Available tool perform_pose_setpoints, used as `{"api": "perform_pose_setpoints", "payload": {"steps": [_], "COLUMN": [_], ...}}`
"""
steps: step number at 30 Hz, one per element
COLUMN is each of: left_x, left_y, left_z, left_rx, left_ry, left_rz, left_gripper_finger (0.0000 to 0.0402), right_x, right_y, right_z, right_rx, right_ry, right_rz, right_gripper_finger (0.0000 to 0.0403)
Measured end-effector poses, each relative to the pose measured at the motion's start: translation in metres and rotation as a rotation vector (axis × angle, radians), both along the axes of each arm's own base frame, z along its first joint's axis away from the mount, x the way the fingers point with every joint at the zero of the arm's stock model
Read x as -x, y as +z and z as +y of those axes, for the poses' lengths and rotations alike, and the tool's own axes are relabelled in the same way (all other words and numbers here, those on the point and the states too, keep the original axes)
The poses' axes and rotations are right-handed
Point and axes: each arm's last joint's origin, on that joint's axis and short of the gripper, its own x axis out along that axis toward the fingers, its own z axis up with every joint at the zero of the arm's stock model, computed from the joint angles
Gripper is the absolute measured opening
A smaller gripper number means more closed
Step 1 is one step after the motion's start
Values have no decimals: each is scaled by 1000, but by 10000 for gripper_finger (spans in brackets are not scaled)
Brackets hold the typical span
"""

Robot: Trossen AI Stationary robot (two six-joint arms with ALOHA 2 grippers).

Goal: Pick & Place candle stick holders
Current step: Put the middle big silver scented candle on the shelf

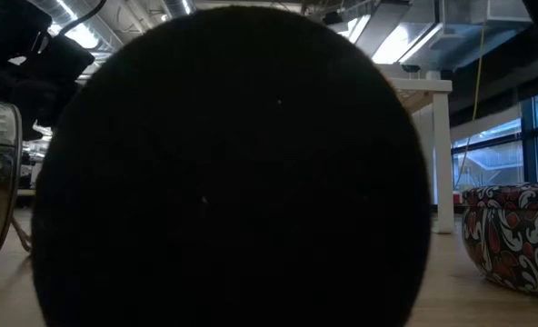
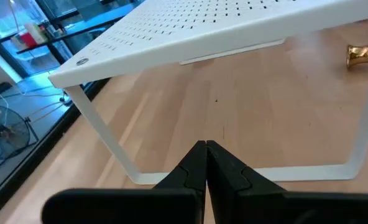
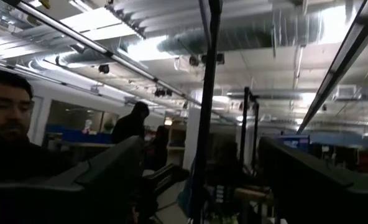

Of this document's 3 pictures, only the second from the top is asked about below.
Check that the red container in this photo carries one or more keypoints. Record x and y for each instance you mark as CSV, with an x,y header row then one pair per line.
x,y
28,40

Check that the black background desk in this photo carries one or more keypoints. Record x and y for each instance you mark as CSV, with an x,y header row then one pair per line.
x,y
78,29

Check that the white perforated metal shelf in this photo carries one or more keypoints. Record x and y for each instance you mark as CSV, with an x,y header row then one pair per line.
x,y
202,37

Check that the white bottle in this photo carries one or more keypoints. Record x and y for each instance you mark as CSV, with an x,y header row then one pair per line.
x,y
36,32

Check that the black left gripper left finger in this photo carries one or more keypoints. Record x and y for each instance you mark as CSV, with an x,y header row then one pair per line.
x,y
125,208

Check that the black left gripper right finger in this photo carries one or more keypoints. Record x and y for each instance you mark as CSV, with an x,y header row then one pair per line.
x,y
296,208

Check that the medium gold candlestick holder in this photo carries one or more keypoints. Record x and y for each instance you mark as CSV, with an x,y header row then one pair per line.
x,y
361,55

